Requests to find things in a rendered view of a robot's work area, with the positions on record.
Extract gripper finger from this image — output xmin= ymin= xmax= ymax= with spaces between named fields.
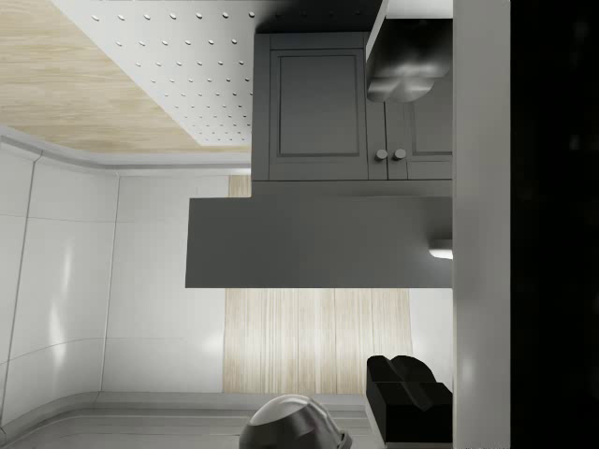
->
xmin=366 ymin=355 xmax=454 ymax=445
xmin=365 ymin=0 xmax=453 ymax=103

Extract white cabinet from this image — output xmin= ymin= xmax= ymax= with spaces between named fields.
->
xmin=252 ymin=31 xmax=454 ymax=198

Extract white drawer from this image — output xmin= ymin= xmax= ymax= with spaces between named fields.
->
xmin=185 ymin=196 xmax=454 ymax=290

